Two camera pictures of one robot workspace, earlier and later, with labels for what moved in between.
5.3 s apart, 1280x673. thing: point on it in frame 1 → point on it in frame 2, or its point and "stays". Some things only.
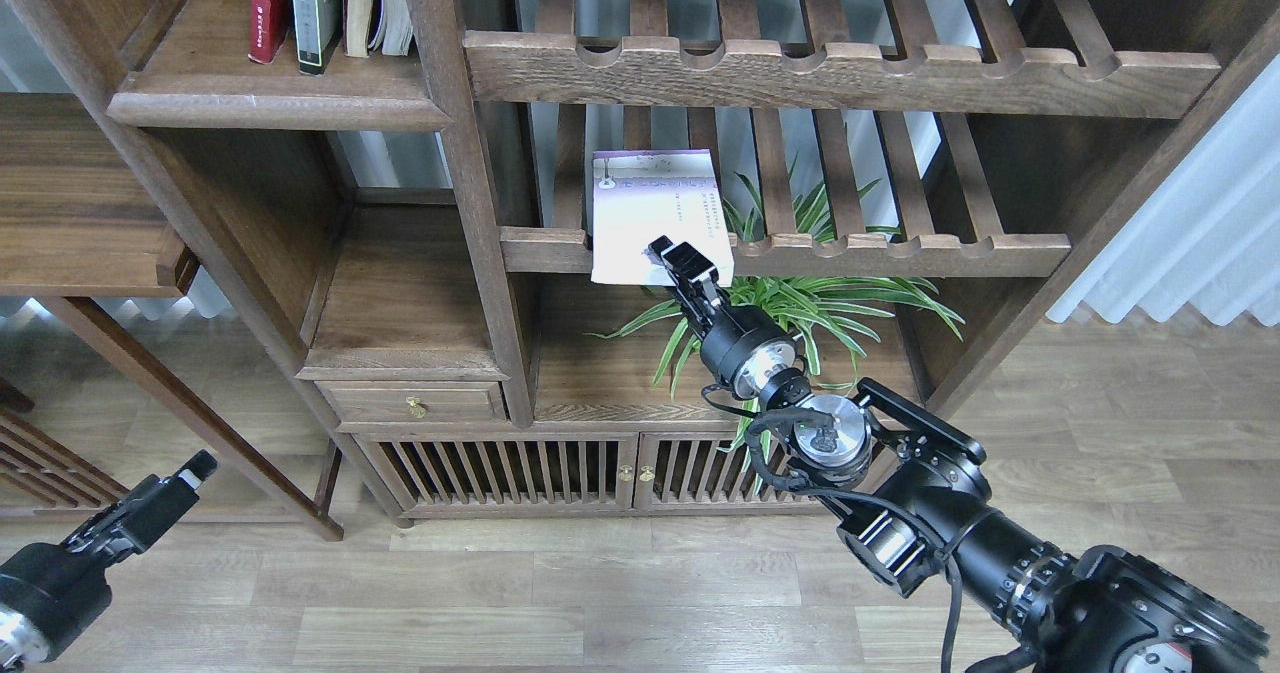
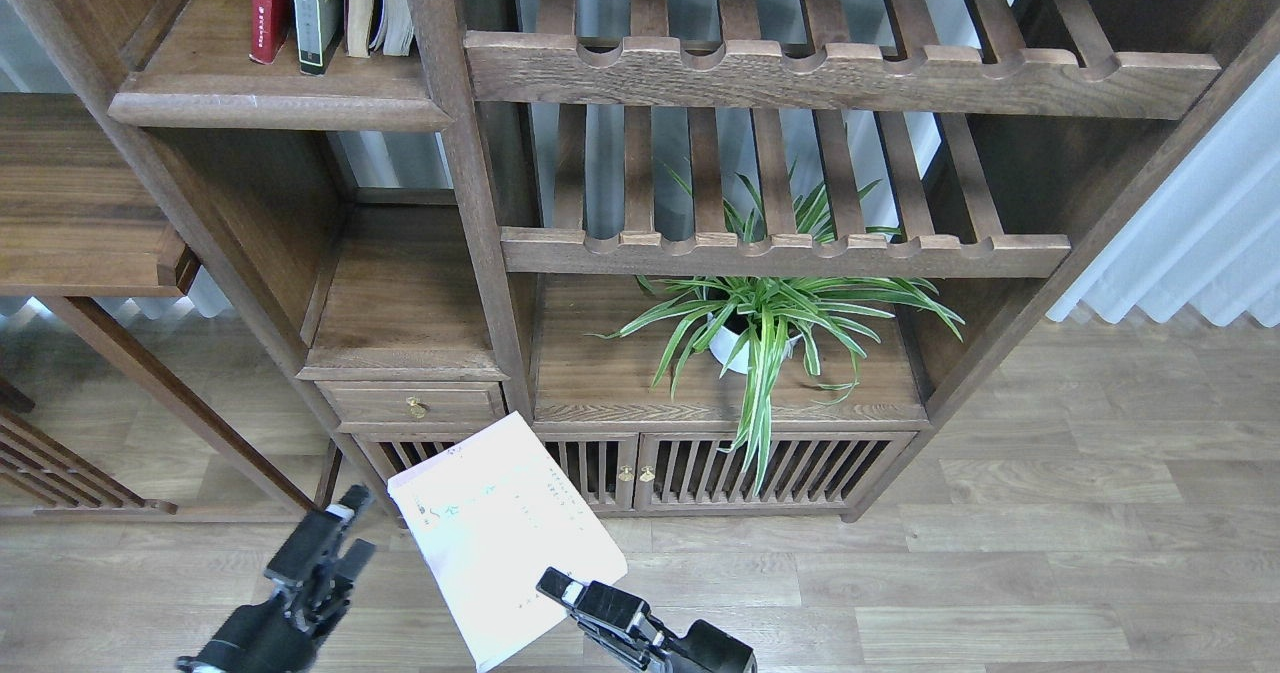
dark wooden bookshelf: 431,179 stays
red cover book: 270,4 stays
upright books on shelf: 376,12 stays
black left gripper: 49,595 → 261,638
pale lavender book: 639,196 → 490,515
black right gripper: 742,346 → 707,647
